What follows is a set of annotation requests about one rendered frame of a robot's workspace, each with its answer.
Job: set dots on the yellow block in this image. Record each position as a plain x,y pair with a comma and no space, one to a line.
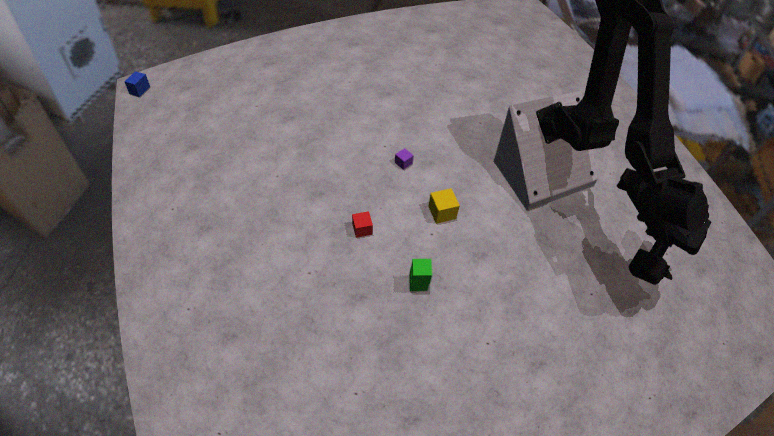
443,205

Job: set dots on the purple block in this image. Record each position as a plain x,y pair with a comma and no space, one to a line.
404,158

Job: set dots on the blue cube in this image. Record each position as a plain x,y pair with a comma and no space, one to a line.
137,84

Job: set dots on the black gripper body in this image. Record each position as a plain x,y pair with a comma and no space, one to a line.
650,266

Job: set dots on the green block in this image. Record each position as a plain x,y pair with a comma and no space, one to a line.
421,271
417,287

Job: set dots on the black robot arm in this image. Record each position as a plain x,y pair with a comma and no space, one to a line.
650,137

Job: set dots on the red block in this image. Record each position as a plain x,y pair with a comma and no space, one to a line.
362,224

